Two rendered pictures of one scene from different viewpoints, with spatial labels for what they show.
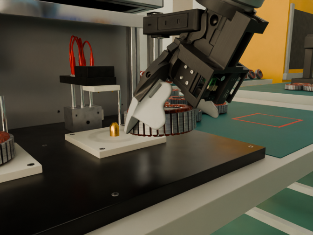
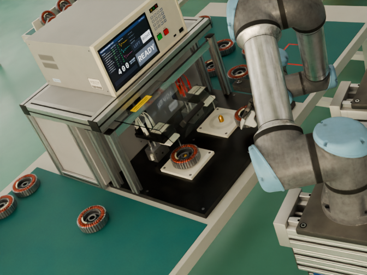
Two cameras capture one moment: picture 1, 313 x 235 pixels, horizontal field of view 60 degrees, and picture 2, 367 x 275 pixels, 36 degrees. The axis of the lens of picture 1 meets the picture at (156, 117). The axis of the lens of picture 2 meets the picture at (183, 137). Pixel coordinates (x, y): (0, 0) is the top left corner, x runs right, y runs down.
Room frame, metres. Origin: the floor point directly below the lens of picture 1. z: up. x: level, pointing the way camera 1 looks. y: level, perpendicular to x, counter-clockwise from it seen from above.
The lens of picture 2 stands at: (-1.30, 0.26, 2.05)
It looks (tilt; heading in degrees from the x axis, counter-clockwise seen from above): 35 degrees down; 0
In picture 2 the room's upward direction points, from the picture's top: 22 degrees counter-clockwise
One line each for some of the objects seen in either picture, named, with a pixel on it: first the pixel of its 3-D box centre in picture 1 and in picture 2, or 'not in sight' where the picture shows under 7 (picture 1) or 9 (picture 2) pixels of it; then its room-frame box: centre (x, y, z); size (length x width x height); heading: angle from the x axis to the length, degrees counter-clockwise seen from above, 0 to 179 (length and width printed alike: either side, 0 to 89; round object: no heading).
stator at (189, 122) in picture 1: (159, 118); (248, 115); (0.42, -0.01, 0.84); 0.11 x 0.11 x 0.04
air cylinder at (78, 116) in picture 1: (83, 117); not in sight; (0.65, 0.18, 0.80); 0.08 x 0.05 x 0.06; 130
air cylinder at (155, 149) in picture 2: not in sight; (157, 149); (0.49, 0.36, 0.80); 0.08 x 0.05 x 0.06; 130
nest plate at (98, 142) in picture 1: (114, 138); (222, 121); (0.54, 0.09, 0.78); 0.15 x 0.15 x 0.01; 40
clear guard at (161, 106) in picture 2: not in sight; (159, 110); (0.37, 0.29, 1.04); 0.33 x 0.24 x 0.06; 40
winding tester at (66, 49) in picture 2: not in sight; (107, 35); (0.71, 0.37, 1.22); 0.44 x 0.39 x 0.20; 130
